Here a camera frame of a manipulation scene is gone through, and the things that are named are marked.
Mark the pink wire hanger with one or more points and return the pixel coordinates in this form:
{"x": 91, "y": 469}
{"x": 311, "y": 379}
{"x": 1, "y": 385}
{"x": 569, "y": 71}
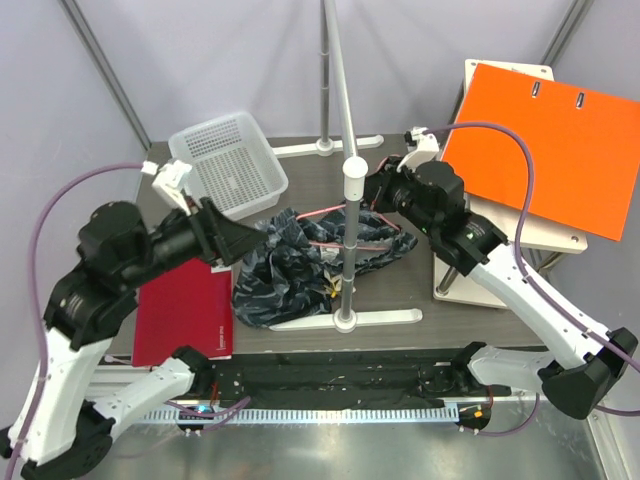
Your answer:
{"x": 347, "y": 224}

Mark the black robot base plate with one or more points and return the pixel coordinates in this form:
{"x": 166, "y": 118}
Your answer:
{"x": 352, "y": 380}

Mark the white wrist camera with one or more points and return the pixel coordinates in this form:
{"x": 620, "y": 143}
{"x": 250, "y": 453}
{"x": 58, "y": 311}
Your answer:
{"x": 422, "y": 147}
{"x": 169, "y": 182}

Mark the orange binder folder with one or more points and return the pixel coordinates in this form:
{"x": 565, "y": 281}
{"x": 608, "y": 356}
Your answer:
{"x": 584, "y": 144}

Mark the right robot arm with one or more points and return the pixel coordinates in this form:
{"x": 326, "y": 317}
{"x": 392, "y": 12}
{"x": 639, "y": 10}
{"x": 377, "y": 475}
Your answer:
{"x": 583, "y": 359}

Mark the dark shark-print shorts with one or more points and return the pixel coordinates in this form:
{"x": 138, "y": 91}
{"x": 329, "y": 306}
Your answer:
{"x": 283, "y": 278}

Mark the white slotted cable duct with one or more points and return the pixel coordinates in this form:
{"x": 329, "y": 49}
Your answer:
{"x": 447, "y": 414}

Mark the grey clothes rack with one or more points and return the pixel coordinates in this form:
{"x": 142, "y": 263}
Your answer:
{"x": 333, "y": 79}

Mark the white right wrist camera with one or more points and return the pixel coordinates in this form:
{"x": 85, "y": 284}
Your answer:
{"x": 422, "y": 147}

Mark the red notebook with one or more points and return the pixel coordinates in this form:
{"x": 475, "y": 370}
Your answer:
{"x": 188, "y": 306}

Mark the white paper price tag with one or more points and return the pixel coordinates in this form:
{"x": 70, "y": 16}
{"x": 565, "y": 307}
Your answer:
{"x": 331, "y": 259}

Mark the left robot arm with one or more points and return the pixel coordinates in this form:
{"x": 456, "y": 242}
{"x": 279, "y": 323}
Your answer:
{"x": 69, "y": 435}

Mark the white wooden shelf stand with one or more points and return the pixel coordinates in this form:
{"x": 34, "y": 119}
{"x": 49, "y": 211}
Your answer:
{"x": 549, "y": 241}

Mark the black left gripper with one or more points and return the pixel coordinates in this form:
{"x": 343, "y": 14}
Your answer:
{"x": 236, "y": 238}

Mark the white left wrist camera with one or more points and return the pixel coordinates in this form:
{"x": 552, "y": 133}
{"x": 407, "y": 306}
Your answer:
{"x": 169, "y": 182}

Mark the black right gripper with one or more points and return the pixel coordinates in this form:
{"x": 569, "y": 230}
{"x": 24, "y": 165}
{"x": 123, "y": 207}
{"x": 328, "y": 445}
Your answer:
{"x": 384, "y": 179}

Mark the white perforated plastic basket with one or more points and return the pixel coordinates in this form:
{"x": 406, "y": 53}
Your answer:
{"x": 233, "y": 164}

